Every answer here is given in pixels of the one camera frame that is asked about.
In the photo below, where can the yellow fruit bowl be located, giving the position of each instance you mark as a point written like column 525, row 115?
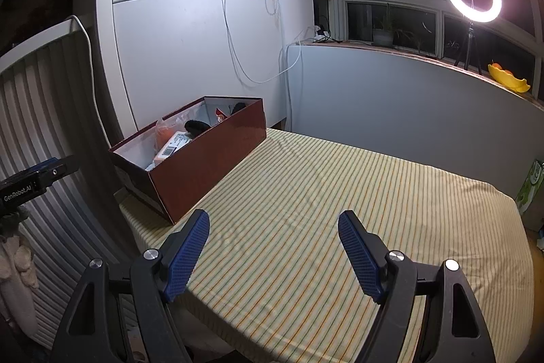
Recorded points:
column 508, row 81

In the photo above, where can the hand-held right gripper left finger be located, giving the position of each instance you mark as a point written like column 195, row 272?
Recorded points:
column 187, row 256

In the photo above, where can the clear plastic bag red contents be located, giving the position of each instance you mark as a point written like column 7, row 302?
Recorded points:
column 163, row 131

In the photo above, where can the white power strip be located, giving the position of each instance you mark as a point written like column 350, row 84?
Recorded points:
column 321, row 36

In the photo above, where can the orange tissue pack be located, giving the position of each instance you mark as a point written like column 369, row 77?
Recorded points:
column 172, row 144

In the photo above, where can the brown cardboard box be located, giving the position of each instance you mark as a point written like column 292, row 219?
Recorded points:
column 204, row 163

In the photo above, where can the yellow striped tablecloth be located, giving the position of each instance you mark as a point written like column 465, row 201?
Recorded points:
column 318, row 184

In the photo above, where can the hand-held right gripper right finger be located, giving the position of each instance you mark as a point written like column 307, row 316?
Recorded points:
column 361, row 256

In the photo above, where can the grey ribbed panel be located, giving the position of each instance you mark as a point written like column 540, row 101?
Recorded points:
column 63, row 112

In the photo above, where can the potted green plant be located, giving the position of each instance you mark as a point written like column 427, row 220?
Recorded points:
column 382, row 37

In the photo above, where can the black knit glove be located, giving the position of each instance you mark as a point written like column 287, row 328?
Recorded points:
column 238, row 109
column 197, row 128

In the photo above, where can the white cabinet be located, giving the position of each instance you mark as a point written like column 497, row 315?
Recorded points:
column 170, row 48

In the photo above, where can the green printed tissue box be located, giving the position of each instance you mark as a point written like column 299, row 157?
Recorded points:
column 529, row 188

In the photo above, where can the small red snack packet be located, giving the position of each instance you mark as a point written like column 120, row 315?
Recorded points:
column 221, row 116

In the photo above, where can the black tripod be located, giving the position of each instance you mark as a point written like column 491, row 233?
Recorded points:
column 469, row 35

